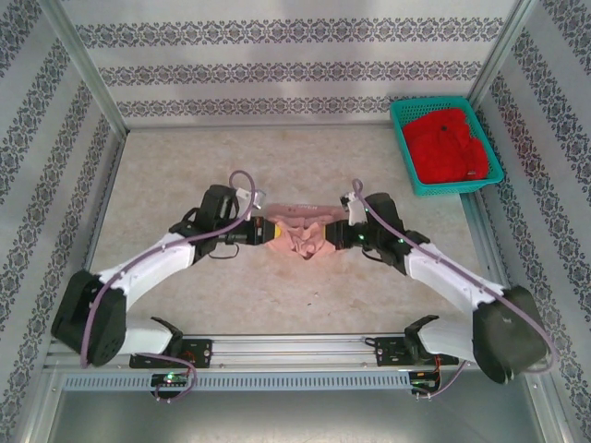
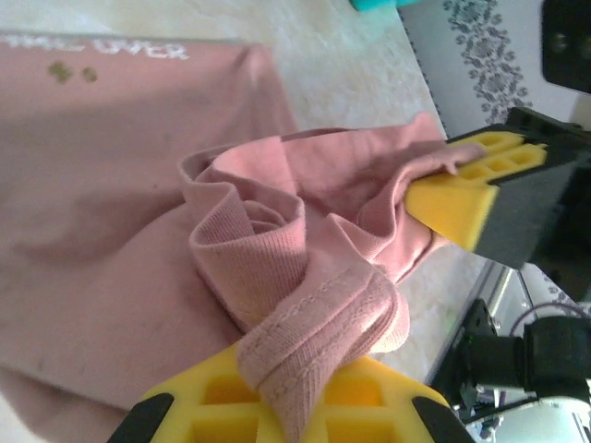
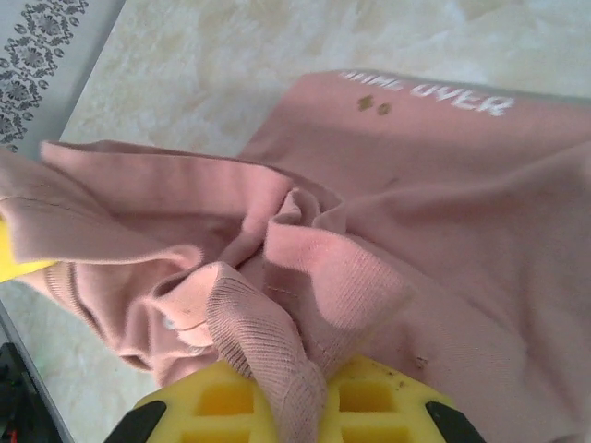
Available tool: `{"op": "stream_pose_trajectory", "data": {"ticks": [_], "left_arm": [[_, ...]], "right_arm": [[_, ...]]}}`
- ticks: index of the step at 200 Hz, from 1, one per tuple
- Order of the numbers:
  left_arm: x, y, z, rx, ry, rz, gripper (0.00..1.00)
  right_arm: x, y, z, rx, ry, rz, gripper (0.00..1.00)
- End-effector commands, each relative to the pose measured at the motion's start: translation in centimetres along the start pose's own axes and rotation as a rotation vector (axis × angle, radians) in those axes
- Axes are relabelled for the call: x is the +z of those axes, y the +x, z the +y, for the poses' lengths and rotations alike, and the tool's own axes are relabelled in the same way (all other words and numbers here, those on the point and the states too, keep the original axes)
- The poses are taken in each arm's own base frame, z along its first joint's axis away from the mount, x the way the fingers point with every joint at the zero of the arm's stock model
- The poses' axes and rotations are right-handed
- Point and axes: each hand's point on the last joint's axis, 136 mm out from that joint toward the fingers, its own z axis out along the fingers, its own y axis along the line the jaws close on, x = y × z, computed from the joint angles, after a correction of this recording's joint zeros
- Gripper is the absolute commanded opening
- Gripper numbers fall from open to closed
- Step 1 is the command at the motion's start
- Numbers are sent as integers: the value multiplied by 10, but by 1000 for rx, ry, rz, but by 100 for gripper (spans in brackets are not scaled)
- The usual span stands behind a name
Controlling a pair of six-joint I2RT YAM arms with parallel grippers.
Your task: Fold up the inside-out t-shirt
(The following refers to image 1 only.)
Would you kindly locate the pink t-shirt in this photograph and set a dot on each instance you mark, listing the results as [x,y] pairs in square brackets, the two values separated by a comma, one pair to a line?
[300,240]

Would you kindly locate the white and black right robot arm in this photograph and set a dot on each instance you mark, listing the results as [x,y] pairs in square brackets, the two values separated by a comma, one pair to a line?
[443,277]

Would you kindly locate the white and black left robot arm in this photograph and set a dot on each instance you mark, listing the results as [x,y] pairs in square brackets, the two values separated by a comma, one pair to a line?
[152,258]

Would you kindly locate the teal plastic basket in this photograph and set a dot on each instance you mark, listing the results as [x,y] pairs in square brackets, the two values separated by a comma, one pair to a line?
[461,187]

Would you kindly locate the red cloth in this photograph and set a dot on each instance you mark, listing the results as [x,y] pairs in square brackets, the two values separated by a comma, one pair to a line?
[438,147]

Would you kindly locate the aluminium back frame rail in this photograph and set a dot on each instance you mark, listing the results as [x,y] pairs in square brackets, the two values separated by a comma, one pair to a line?
[184,127]

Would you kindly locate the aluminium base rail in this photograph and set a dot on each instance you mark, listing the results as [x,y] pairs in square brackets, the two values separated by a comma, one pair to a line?
[291,350]

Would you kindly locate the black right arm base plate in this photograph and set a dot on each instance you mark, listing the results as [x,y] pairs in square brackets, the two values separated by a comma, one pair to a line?
[388,353]

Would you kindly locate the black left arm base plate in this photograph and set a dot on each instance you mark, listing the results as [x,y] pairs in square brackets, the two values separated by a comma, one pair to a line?
[201,353]

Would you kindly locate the aluminium frame post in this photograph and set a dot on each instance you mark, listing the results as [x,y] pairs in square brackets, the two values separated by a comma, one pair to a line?
[91,69]
[503,46]

